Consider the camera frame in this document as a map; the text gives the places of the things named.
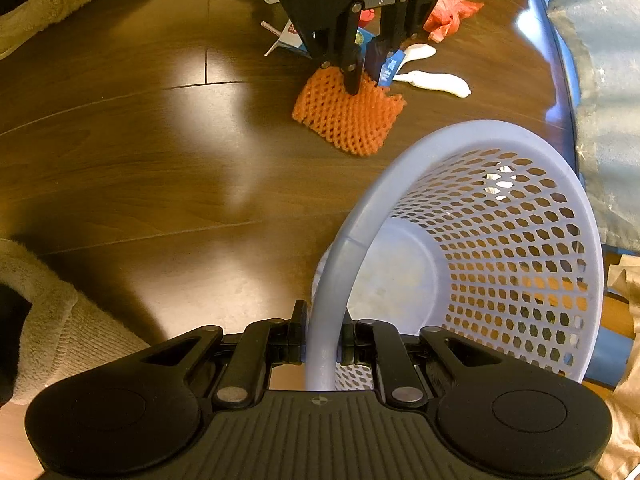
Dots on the light blue starry cloth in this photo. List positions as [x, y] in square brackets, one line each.
[610, 85]

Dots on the white plastic spoon pieces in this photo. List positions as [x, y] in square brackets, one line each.
[440, 82]

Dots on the red bottle cap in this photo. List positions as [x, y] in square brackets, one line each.
[366, 17]

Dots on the orange foam fruit net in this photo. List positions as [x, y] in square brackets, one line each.
[345, 115]

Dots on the light blue perforated plastic basket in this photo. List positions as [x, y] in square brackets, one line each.
[450, 135]

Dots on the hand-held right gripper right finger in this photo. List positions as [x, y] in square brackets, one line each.
[350, 345]

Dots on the small drink carton with straw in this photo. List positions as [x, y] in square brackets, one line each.
[292, 40]

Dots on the small white foam piece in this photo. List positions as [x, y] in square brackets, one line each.
[420, 52]

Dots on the red plastic bag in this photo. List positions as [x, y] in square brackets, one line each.
[450, 12]

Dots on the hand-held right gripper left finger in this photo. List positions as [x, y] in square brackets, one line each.
[295, 345]

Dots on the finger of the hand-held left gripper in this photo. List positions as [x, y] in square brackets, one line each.
[392, 67]
[353, 82]

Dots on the gold satin cloth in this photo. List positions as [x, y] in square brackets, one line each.
[627, 410]

